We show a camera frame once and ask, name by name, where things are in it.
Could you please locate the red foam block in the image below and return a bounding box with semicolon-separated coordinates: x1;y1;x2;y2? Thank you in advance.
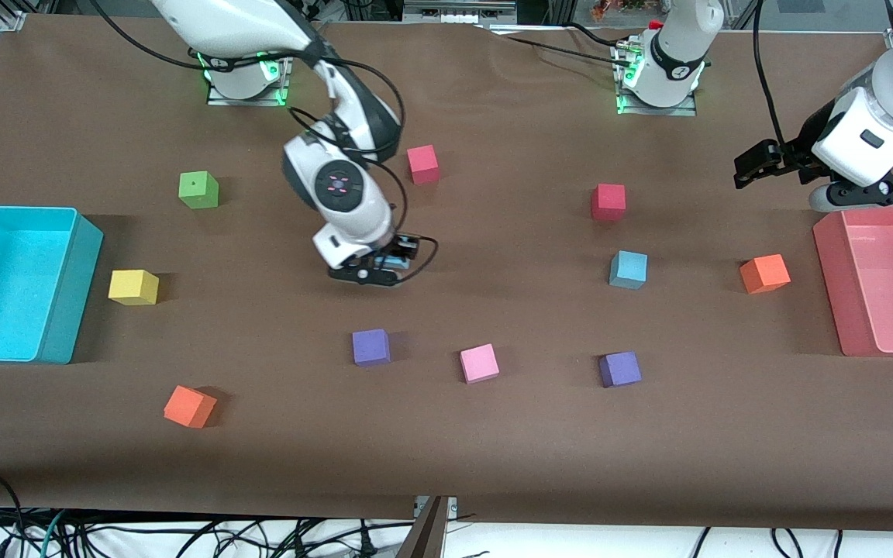
591;184;626;222
406;145;440;185

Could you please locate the purple foam block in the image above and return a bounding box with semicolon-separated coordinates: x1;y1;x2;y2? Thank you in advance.
598;351;643;388
352;329;391;367

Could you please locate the orange foam block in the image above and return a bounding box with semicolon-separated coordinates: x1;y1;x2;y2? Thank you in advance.
164;385;218;429
740;254;791;295

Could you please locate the pink foam block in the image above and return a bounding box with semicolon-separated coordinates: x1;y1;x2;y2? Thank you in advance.
460;343;500;384

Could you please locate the pink plastic bin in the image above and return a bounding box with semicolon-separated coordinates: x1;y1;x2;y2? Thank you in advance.
812;203;893;357

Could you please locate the green foam block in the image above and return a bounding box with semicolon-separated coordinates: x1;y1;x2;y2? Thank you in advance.
178;171;220;210

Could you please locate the brown table cover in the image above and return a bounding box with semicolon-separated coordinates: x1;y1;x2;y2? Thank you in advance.
0;14;893;532

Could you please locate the yellow foam block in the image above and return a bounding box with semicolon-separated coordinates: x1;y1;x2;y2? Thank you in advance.
109;270;160;306

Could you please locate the grey background device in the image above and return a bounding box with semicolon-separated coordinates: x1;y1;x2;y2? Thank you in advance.
403;0;518;24

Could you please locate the dark table leg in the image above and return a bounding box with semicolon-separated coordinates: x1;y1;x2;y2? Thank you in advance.
396;496;451;558

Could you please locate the cyan plastic bin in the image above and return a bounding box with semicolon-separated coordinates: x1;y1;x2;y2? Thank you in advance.
0;205;105;365

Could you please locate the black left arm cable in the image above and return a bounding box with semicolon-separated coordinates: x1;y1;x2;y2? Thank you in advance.
751;0;790;150

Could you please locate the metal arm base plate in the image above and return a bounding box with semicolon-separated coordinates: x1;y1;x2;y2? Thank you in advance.
613;40;699;117
207;54;293;107

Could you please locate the black cable on table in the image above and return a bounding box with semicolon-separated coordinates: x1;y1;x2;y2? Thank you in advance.
485;28;627;64

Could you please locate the teal floor cable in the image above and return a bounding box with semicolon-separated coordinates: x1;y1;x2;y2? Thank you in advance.
38;508;69;558

